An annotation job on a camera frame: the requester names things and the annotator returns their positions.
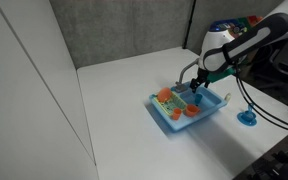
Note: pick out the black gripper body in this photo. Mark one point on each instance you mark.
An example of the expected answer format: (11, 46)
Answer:
(202, 77)

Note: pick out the blue toy plate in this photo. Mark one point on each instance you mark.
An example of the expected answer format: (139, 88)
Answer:
(252, 123)

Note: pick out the orange toy cup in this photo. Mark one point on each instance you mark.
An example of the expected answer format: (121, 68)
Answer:
(176, 113)

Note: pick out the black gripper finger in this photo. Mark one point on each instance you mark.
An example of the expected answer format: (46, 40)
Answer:
(206, 84)
(193, 88)

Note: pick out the small blue cup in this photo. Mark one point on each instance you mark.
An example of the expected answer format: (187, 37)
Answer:
(198, 98)

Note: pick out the black office chair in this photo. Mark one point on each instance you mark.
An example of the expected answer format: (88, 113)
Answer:
(270, 67)

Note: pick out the orange toy plate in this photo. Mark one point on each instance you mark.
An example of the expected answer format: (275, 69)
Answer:
(164, 94)

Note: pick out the black tripod pole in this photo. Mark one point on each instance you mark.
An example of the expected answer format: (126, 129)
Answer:
(184, 46)

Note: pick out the black equipment at table edge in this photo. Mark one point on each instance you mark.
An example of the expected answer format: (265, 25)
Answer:
(273, 165)

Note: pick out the robot arm with teal housing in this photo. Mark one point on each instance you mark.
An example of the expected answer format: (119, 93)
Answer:
(220, 50)

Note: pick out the cream crumpled sponge piece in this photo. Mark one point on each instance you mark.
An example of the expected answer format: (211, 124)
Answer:
(227, 97)

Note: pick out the orange toy bowl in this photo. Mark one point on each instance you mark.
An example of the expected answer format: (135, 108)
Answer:
(191, 110)

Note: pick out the yellow green dish rack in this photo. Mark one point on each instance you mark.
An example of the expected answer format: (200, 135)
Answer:
(174, 102)

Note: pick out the light blue toy sink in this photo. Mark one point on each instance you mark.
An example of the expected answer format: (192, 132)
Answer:
(185, 108)

